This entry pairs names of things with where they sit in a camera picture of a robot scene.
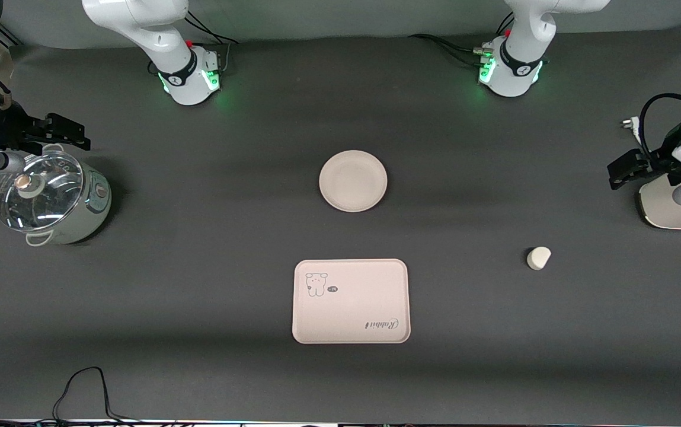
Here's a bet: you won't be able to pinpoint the small white bun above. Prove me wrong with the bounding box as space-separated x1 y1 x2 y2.
526 246 552 271

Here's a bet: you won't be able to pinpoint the round beige plate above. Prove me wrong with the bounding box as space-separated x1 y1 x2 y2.
319 150 388 213

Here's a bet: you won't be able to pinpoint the beige rectangular rabbit tray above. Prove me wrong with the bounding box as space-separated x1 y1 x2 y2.
292 259 411 345

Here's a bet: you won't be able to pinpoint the cream white toaster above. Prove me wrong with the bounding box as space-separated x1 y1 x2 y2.
638 177 681 230

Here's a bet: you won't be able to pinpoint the glass pot lid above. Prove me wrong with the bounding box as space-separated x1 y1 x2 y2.
0 150 85 232

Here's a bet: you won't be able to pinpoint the pale green electric pot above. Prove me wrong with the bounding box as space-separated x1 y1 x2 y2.
0 144 112 247

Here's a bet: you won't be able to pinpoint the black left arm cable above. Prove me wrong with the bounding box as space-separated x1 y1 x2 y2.
639 93 681 158

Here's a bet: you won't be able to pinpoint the white toaster power cable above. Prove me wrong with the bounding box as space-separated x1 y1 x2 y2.
621 117 644 144

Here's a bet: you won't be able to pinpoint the black left arm base cables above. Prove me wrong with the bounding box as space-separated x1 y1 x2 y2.
408 15 516 67

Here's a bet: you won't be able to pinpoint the thin black loose cable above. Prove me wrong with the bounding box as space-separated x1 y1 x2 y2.
0 367 139 425

